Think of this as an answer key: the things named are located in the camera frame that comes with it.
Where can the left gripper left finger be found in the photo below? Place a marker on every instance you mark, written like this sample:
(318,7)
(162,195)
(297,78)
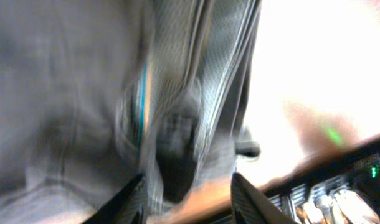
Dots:
(128,206)

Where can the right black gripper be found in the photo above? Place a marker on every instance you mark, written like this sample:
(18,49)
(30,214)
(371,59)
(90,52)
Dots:
(343,190)

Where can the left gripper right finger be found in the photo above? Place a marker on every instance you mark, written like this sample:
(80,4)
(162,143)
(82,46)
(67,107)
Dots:
(251,206)

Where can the grey cargo shorts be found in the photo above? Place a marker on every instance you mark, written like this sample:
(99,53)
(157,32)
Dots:
(94,93)

